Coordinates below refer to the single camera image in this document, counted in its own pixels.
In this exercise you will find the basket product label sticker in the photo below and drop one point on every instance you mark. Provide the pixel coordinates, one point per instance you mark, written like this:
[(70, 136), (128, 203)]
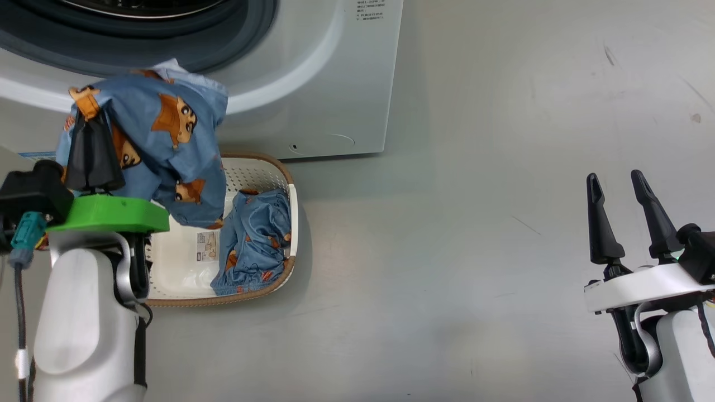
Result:
[(207, 247)]

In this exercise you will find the blue energy label sticker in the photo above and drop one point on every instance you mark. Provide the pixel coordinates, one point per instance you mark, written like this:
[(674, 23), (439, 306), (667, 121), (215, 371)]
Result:
[(36, 155)]

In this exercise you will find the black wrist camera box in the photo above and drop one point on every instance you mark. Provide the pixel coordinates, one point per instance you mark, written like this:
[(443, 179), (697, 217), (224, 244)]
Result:
[(31, 190), (698, 254)]

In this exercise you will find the white front-load washing machine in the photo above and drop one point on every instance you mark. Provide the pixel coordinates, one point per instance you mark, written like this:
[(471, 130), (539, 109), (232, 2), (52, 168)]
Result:
[(335, 84)]

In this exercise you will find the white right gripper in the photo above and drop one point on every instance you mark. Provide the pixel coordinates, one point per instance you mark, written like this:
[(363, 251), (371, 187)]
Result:
[(642, 287)]

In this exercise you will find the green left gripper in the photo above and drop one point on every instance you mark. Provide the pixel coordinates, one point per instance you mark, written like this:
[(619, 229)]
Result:
[(111, 215)]

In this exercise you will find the cream perforated laundry basket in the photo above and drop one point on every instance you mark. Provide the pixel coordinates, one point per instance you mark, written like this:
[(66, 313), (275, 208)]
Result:
[(179, 273)]

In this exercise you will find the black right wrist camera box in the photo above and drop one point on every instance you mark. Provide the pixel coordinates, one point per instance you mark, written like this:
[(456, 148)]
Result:
[(698, 254)]

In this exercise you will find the blue bear-print garment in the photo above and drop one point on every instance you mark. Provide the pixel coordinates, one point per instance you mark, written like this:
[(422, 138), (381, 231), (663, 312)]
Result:
[(254, 240), (167, 145)]

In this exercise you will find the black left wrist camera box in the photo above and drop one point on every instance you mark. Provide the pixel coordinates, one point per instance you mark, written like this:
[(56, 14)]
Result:
[(31, 190)]

